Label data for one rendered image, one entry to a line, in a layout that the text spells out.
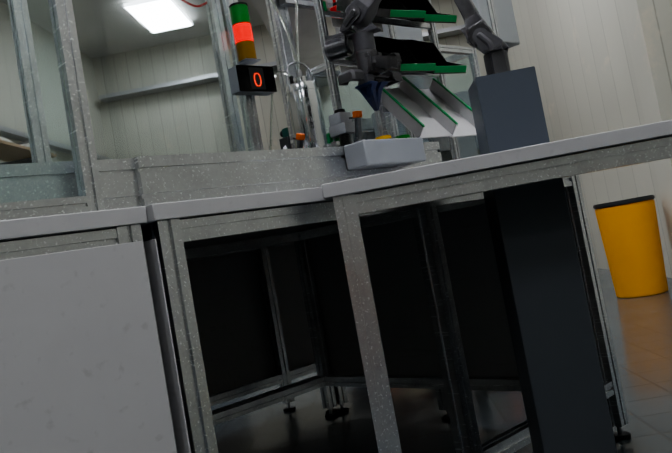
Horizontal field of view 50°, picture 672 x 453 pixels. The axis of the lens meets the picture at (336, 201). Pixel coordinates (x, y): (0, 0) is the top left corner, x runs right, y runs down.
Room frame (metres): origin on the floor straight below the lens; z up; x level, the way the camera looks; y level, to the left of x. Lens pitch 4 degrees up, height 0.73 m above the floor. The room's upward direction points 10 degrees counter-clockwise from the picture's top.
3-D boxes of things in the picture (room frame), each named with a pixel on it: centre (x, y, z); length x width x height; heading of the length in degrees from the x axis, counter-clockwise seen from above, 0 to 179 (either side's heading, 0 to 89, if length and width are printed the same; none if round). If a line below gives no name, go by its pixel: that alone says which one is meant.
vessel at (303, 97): (2.95, 0.06, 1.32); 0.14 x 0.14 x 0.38
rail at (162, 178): (1.66, 0.04, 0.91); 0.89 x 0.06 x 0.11; 133
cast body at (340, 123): (1.97, -0.05, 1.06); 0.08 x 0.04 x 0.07; 43
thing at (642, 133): (1.79, -0.44, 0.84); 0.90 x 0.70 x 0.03; 87
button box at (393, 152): (1.75, -0.14, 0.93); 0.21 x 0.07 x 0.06; 133
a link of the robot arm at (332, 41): (1.88, -0.10, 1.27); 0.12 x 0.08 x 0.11; 67
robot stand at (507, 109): (1.74, -0.44, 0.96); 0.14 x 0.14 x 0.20; 87
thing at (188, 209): (2.29, 0.25, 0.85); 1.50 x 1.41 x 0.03; 133
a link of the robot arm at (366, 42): (1.86, -0.15, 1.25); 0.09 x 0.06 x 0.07; 67
